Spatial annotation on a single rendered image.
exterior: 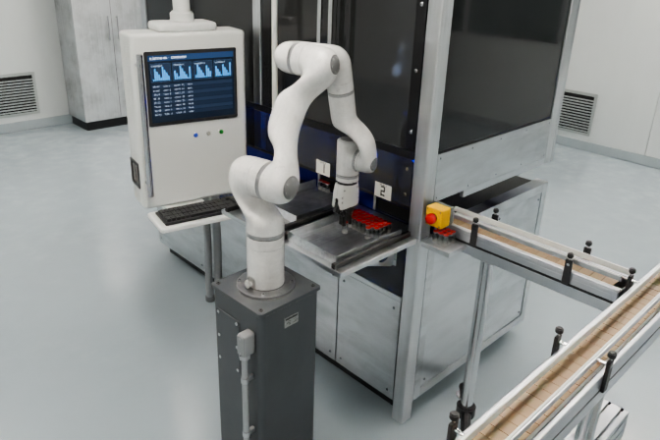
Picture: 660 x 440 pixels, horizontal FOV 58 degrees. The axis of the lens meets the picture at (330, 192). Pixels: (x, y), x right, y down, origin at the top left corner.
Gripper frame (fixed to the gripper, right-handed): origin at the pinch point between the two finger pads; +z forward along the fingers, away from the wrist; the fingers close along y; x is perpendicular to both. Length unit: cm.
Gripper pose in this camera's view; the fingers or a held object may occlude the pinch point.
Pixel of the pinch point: (345, 219)
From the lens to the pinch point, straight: 225.0
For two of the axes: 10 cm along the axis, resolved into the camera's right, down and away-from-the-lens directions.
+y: -7.2, 2.3, -6.5
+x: 6.9, 2.9, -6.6
